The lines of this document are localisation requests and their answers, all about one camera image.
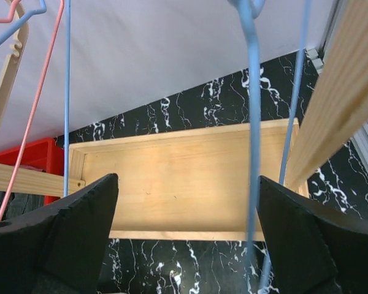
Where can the red plastic bin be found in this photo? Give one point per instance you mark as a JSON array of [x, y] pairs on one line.
[[42, 154]]

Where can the dark grey garment in bin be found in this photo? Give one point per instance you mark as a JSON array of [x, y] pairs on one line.
[[19, 204]]

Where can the wooden clothes rack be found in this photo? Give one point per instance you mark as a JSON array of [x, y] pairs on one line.
[[194, 184]]

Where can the blue hanger of black skirt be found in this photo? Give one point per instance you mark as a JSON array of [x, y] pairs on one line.
[[6, 35]]

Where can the blue hanger of plaid skirt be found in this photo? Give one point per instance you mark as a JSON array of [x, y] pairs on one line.
[[248, 11]]

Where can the wooden hanger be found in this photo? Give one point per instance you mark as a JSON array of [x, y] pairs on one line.
[[11, 65]]

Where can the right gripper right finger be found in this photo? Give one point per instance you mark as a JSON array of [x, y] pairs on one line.
[[313, 248]]

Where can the pink wire hanger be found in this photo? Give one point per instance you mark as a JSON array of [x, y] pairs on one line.
[[32, 113]]

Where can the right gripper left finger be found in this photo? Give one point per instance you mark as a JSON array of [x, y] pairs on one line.
[[59, 248]]

